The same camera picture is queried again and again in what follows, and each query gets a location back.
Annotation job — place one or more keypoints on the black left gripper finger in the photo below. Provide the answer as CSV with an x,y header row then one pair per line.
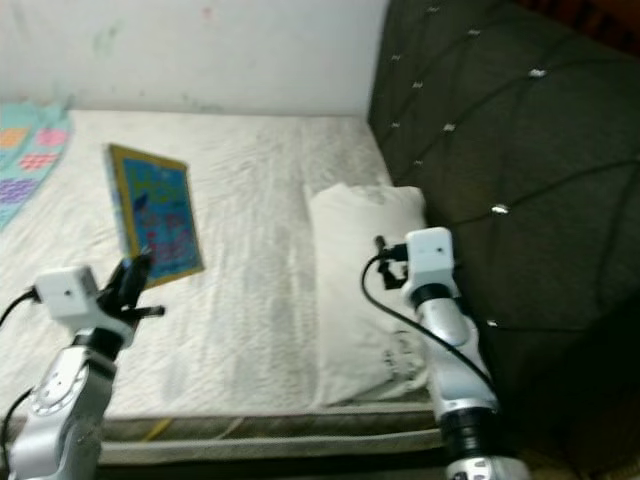
x,y
117,282
139,280

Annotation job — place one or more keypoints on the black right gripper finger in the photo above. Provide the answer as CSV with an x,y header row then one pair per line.
x,y
382,245

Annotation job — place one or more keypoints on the white pillow with print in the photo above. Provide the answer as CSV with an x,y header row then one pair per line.
x,y
365,290

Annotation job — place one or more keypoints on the yellow blue children's book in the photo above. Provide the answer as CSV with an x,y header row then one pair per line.
x,y
160,215

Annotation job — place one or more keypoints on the white quilted mattress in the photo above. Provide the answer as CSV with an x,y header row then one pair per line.
x,y
250,250

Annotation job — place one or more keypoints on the teal blanket with dotted hearts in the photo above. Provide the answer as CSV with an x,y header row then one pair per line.
x,y
25,160

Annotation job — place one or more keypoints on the black tufted headboard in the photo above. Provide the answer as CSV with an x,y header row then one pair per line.
x,y
520,130

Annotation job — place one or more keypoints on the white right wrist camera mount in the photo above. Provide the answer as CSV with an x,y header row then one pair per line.
x,y
432,258

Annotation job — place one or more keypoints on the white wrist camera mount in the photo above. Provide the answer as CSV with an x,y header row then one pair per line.
x,y
432,258
68,290

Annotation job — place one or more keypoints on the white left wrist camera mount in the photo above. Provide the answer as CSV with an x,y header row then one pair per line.
x,y
68,290

